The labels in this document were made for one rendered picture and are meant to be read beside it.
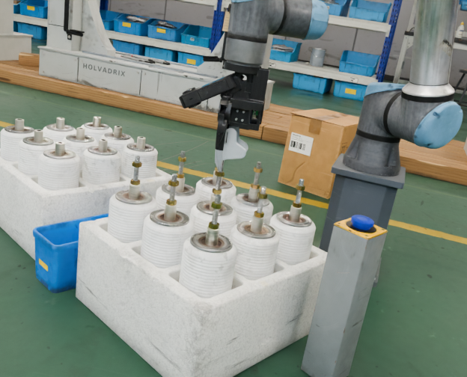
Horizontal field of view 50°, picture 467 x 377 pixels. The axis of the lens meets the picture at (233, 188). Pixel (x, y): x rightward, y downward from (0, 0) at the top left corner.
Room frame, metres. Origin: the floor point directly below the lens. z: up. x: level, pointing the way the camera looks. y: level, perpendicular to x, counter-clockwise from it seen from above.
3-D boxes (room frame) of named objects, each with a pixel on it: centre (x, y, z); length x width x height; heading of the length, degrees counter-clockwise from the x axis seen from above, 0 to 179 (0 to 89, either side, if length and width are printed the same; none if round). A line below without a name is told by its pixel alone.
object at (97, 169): (1.26, 0.35, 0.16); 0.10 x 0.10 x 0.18
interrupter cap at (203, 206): (0.97, 0.03, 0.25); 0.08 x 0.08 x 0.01
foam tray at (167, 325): (0.97, 0.03, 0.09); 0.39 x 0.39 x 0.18; 48
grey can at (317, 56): (5.64, -0.68, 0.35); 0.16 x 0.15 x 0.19; 74
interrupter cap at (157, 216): (0.89, 0.11, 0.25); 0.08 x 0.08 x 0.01
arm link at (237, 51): (0.98, 0.02, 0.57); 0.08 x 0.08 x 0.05
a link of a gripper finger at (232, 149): (0.95, 0.02, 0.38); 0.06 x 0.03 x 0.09; 86
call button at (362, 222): (0.84, -0.23, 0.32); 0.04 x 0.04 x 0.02
